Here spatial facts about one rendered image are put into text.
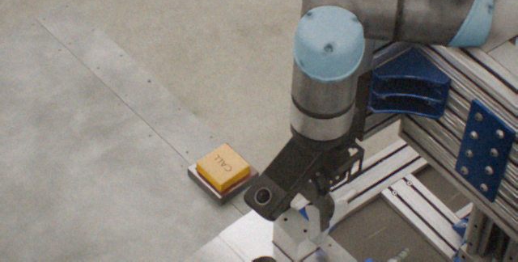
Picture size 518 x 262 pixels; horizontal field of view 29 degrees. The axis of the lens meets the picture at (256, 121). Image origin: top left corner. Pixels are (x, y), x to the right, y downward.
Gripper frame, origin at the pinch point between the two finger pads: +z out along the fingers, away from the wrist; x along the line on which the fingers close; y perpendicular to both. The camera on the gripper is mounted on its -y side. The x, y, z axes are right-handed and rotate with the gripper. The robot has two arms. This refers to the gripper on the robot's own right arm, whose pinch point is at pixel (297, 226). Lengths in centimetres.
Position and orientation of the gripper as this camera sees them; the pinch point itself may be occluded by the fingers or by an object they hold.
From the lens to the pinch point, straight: 134.2
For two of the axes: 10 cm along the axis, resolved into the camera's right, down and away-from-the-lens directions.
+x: -6.6, -5.7, 4.9
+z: -0.3, 6.6, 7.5
